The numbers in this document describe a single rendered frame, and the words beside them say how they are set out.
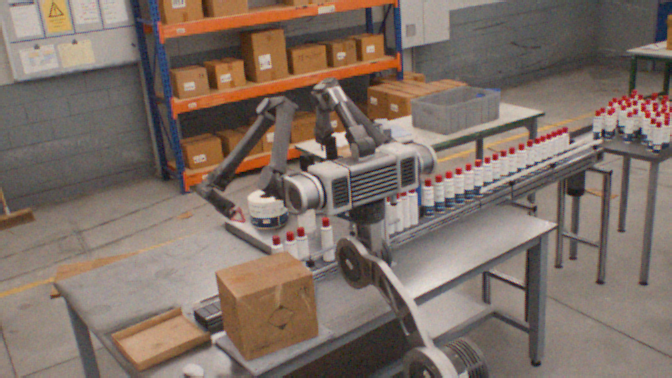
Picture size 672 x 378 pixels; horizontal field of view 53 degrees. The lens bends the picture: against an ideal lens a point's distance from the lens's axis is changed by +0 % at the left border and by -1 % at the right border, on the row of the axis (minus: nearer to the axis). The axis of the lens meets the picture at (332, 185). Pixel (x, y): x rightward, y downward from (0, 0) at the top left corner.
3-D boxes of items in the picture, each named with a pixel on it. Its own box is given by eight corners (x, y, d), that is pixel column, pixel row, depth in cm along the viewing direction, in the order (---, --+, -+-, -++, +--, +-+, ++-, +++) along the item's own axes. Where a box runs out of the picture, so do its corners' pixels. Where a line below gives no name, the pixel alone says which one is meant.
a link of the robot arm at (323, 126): (318, 99, 273) (337, 83, 276) (308, 90, 274) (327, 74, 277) (319, 144, 313) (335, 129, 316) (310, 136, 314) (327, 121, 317)
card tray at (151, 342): (182, 314, 283) (180, 306, 281) (211, 339, 263) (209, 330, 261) (113, 343, 266) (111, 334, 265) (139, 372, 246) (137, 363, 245)
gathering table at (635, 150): (619, 226, 514) (628, 109, 481) (702, 251, 466) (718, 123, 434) (562, 258, 474) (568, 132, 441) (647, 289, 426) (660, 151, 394)
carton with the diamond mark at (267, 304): (293, 308, 276) (286, 249, 266) (319, 335, 256) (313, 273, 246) (224, 332, 264) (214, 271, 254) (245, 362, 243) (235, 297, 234)
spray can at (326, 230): (330, 255, 312) (326, 215, 304) (337, 259, 308) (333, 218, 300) (321, 259, 309) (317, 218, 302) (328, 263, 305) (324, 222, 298)
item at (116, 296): (383, 171, 435) (382, 168, 434) (557, 228, 335) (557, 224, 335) (53, 287, 320) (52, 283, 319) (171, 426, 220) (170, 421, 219)
